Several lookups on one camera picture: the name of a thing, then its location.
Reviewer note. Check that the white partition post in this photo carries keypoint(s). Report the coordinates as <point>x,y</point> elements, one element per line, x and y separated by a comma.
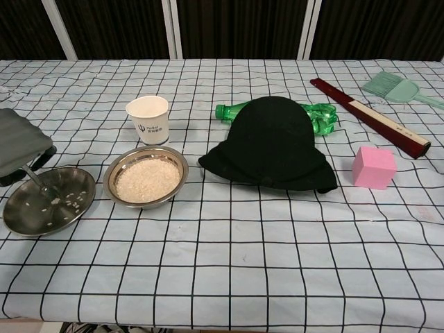
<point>172,29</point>
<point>309,29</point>
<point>60,29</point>

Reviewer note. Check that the green plastic bottle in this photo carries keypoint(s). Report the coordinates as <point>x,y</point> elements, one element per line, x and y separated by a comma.
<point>324,119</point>

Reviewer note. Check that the black bucket hat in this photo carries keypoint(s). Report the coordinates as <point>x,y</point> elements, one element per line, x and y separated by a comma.
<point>270,145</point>

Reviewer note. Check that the metal spoon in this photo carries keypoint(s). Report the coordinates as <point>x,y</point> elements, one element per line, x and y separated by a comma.
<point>38,182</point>

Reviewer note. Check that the white paper cup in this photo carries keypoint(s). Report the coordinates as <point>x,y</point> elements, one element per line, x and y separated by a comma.
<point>151,123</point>

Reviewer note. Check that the checked light blue tablecloth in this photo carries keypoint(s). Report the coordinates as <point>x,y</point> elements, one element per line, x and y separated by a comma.
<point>222,249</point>

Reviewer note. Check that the dark red folded fan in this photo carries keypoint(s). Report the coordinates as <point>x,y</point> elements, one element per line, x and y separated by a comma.
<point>367,116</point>

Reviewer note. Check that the pink foam cube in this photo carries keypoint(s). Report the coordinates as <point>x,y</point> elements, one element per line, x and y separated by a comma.
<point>373,168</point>

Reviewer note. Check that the mint green brush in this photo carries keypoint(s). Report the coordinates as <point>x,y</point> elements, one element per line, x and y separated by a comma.
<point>399,92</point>

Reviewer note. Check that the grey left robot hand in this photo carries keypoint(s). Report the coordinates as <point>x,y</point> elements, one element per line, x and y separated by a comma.
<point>17,142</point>

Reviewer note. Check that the empty steel bowl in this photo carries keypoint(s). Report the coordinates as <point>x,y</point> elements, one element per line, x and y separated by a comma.
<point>31,218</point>

